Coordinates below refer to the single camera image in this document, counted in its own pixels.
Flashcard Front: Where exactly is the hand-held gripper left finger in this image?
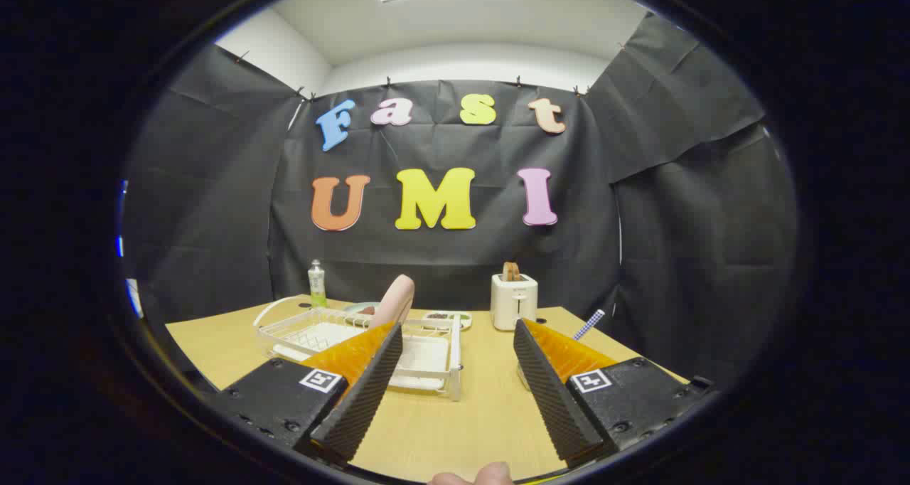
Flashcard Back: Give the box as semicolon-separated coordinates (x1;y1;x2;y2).
206;321;405;468

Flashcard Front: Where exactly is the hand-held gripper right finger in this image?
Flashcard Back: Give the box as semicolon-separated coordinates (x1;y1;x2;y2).
513;319;715;469

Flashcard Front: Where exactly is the white wire dish rack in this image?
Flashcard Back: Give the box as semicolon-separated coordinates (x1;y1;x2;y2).
254;295;463;402

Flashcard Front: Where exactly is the blue checkered handle spoon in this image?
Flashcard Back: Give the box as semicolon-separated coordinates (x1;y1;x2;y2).
573;309;606;341

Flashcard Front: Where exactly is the pink plate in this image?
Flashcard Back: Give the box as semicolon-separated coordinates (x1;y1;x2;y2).
368;275;415;329

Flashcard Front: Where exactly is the white toaster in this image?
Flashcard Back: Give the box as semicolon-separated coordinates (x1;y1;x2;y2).
490;273;538;331

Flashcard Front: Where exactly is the white divided tray with beans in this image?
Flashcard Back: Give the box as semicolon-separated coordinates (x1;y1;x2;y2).
422;311;473;331

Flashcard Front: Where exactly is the clear bottle with green liquid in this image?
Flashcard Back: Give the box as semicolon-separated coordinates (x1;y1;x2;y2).
308;260;328;309

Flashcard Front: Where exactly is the black backdrop cloth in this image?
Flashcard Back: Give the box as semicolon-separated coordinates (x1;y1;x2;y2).
121;12;801;386

